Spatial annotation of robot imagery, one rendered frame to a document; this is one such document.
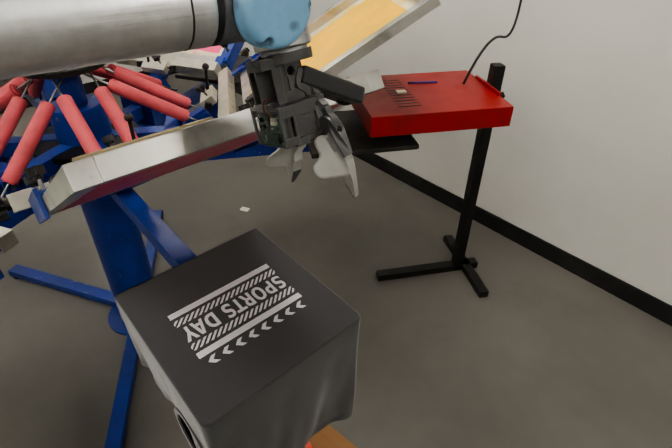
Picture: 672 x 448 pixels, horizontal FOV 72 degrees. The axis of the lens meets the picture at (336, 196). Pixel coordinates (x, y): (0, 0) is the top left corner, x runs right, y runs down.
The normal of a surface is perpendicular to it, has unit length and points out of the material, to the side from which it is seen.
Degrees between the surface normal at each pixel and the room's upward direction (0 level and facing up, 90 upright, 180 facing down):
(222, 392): 0
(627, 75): 90
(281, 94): 73
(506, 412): 0
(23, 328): 0
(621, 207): 90
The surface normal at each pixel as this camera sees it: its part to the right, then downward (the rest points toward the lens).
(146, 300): 0.01, -0.83
